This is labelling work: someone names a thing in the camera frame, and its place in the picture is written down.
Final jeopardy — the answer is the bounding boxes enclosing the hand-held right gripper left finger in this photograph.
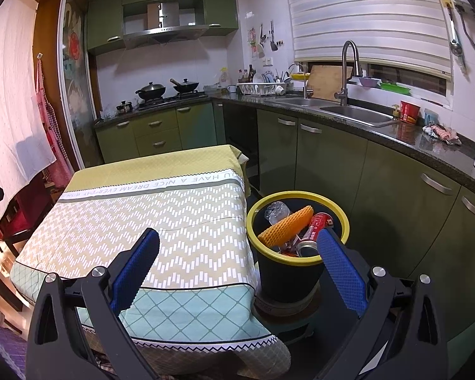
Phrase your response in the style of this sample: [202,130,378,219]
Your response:
[26,228,160,380]

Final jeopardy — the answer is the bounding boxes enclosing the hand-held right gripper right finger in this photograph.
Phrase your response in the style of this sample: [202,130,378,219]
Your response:
[316,227,448,380]

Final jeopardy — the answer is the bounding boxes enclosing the red soda can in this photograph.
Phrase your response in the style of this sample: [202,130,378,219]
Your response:
[297,212,335,257]

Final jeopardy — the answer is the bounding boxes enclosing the yellow-rimmed dark bin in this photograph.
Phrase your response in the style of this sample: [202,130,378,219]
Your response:
[246,191,350,305]

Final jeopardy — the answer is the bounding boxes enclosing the clear plastic bottle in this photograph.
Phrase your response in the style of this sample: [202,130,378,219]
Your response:
[264,201,292,225]

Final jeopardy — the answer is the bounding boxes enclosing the dark wooden chair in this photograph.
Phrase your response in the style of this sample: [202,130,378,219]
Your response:
[0,174,54,258]

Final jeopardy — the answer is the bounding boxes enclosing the table with patterned tablecloth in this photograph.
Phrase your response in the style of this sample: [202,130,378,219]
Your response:
[10,144,291,378]

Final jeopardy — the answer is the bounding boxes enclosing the red checked apron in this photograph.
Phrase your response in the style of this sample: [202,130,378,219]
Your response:
[35,52,74,188]

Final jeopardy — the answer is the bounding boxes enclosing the white dotted hanging cloth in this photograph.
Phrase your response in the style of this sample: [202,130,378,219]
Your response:
[0,0,58,224]

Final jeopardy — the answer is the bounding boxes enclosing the green lower kitchen cabinets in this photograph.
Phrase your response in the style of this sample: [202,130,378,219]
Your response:
[94,101,475,341]

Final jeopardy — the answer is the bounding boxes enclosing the green kitchen cabinets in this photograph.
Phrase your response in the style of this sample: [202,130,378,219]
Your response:
[86,0,239,56]
[94,101,475,341]

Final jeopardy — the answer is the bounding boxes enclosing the flower print sliding door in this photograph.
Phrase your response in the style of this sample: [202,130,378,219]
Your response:
[59,0,104,169]

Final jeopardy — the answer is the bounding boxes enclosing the dark kitchen countertop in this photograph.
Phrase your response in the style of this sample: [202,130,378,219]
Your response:
[93,91,475,202]

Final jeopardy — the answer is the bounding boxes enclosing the steel sink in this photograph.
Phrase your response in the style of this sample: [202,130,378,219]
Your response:
[275,97,394,128]

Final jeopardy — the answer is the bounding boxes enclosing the crumpled rag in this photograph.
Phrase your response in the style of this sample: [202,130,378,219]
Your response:
[421,124,462,146]

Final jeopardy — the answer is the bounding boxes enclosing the red instant noodle cup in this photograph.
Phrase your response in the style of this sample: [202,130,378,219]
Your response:
[399,100,421,124]

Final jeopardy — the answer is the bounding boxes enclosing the black wok with lid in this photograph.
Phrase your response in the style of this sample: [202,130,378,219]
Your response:
[135,82,167,101]

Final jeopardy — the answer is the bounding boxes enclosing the wooden cutting board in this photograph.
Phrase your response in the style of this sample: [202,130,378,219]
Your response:
[308,64,347,102]

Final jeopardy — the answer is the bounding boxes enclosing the green plastic tray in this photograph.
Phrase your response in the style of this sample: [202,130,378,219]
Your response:
[380,82,411,96]

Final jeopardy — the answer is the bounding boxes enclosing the black frying pan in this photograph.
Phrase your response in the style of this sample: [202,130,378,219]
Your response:
[170,78,200,95]

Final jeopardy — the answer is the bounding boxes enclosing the small curved faucet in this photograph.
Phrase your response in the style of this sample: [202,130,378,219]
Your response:
[288,62,314,99]

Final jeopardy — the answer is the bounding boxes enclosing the dish rack with dishes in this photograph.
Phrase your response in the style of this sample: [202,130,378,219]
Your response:
[236,72,294,96]

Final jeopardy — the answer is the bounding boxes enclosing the tall steel faucet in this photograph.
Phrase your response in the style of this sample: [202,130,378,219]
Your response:
[334,40,364,106]

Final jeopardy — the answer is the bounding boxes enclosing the green upper kitchen cabinets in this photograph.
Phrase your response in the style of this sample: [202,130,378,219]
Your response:
[86,0,239,56]

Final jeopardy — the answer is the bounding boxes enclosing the steel range hood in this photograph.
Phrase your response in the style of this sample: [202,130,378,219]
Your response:
[122,2,210,45]

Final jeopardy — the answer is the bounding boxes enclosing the white window blind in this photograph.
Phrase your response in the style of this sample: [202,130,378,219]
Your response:
[284,0,453,77]

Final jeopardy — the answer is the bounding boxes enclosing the hanging steel spoon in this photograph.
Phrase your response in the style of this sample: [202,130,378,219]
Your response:
[457,6,475,96]

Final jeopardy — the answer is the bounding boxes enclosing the hanging steel ladle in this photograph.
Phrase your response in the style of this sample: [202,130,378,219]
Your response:
[445,2,465,57]

